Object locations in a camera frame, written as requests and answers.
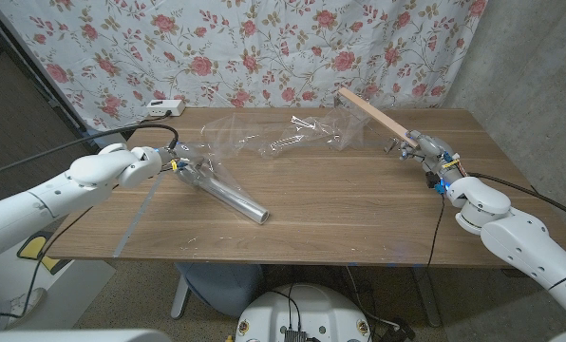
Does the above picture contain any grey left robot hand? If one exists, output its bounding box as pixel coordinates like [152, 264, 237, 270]
[157, 144, 217, 191]

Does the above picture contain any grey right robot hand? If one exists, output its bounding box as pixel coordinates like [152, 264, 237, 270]
[396, 131, 468, 189]

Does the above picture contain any cling film roll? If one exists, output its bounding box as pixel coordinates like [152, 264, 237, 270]
[176, 161, 271, 226]

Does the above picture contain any wooden stick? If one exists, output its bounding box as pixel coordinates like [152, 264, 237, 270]
[337, 86, 421, 149]

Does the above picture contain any transparent cling film sheet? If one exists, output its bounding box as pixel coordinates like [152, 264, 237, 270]
[180, 104, 375, 203]

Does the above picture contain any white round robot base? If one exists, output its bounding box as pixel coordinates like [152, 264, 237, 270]
[235, 283, 373, 342]

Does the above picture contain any white power strip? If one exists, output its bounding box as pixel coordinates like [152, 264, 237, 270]
[145, 99, 186, 118]

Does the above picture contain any blue-grey chair seat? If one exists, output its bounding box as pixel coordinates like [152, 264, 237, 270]
[176, 263, 265, 318]

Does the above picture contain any floral print curtain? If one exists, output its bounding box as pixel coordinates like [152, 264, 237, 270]
[0, 0, 488, 133]

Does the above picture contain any grey table leg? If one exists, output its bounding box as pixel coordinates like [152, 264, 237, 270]
[413, 265, 442, 328]

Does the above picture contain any white floor platform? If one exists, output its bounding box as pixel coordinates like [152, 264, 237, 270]
[0, 237, 118, 332]

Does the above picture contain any yellow and black pad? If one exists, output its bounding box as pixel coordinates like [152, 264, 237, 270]
[16, 232, 64, 276]

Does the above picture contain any black power adapter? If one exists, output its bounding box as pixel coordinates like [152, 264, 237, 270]
[380, 318, 417, 342]

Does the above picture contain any white shoe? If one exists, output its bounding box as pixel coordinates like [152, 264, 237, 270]
[7, 287, 47, 328]

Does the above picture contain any black power strip cable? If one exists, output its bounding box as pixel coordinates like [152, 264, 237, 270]
[138, 111, 173, 124]

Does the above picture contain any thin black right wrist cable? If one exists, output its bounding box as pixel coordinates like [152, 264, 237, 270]
[424, 192, 448, 270]

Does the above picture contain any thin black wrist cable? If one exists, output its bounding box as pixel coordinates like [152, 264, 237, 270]
[0, 205, 95, 320]
[424, 192, 448, 270]

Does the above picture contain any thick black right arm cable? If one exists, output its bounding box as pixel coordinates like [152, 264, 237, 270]
[467, 171, 566, 223]

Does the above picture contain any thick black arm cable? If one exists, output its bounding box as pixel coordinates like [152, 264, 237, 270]
[467, 171, 566, 223]
[0, 123, 180, 181]

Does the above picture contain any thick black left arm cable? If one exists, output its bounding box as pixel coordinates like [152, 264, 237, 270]
[0, 123, 180, 181]

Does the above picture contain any thin black left wrist cable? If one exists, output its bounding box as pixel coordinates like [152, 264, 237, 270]
[0, 205, 95, 320]

